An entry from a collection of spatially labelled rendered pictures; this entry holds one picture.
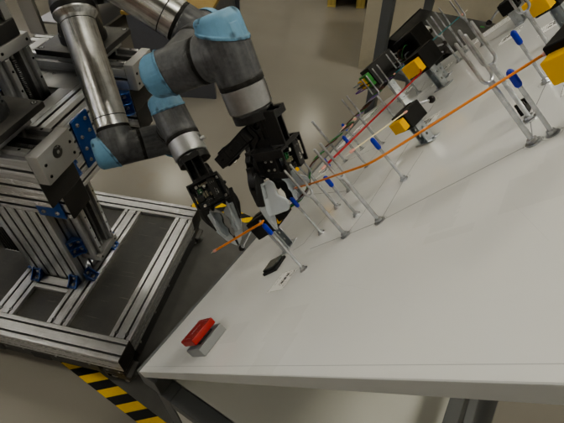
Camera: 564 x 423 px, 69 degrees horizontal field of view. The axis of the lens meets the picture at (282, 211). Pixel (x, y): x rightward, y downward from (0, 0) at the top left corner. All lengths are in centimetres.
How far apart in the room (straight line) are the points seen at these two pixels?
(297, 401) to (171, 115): 68
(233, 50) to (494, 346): 51
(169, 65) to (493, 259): 53
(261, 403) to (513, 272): 73
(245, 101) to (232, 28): 10
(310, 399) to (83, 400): 122
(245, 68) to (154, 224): 160
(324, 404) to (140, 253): 132
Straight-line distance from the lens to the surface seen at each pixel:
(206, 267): 220
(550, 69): 47
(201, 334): 71
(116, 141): 100
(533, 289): 34
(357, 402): 101
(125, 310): 187
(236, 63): 65
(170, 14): 81
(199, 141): 90
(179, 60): 69
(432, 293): 40
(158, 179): 276
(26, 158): 119
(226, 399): 100
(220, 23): 65
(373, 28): 383
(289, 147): 69
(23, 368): 220
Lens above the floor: 174
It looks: 45 degrees down
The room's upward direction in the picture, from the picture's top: straight up
